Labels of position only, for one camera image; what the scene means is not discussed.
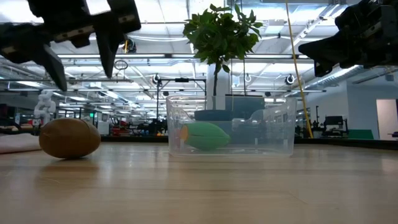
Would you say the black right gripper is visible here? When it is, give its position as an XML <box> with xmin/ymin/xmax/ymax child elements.
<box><xmin>298</xmin><ymin>0</ymin><xmax>398</xmax><ymax>78</ymax></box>

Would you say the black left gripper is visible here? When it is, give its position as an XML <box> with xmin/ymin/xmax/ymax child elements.
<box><xmin>0</xmin><ymin>0</ymin><xmax>142</xmax><ymax>92</ymax></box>

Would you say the brown toy kiwi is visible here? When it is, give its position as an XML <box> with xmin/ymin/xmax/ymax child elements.
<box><xmin>39</xmin><ymin>117</ymin><xmax>102</xmax><ymax>159</ymax></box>

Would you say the green toy fruit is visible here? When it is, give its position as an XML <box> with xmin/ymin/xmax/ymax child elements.
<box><xmin>180</xmin><ymin>121</ymin><xmax>232</xmax><ymax>152</ymax></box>

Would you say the clear plastic tupperware container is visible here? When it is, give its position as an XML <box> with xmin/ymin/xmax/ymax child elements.
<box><xmin>165</xmin><ymin>95</ymin><xmax>299</xmax><ymax>157</ymax></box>

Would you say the black background machine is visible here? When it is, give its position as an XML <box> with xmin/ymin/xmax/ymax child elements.
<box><xmin>321</xmin><ymin>115</ymin><xmax>349</xmax><ymax>138</ymax></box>

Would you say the green floor box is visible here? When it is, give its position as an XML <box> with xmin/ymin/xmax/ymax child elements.
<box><xmin>348</xmin><ymin>129</ymin><xmax>374</xmax><ymax>140</ymax></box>

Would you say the white building column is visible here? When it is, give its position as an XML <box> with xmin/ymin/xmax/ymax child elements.
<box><xmin>206</xmin><ymin>63</ymin><xmax>231</xmax><ymax>110</ymax></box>

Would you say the green leafy potted tree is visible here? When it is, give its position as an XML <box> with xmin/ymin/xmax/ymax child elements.
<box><xmin>182</xmin><ymin>3</ymin><xmax>264</xmax><ymax>110</ymax></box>

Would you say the white folded cloth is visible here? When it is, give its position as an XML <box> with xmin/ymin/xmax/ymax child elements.
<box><xmin>0</xmin><ymin>133</ymin><xmax>42</xmax><ymax>155</ymax></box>

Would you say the yellow hanging cable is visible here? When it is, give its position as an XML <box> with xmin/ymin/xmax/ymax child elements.
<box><xmin>285</xmin><ymin>0</ymin><xmax>314</xmax><ymax>139</ymax></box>

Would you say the black ceiling cable reel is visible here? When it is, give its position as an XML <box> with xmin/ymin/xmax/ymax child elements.
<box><xmin>124</xmin><ymin>36</ymin><xmax>137</xmax><ymax>54</ymax></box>

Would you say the black metal stand frame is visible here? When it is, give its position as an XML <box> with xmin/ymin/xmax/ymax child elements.
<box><xmin>156</xmin><ymin>77</ymin><xmax>207</xmax><ymax>123</ymax></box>

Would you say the black table frame rail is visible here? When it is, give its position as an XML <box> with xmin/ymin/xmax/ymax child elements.
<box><xmin>100</xmin><ymin>135</ymin><xmax>398</xmax><ymax>151</ymax></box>

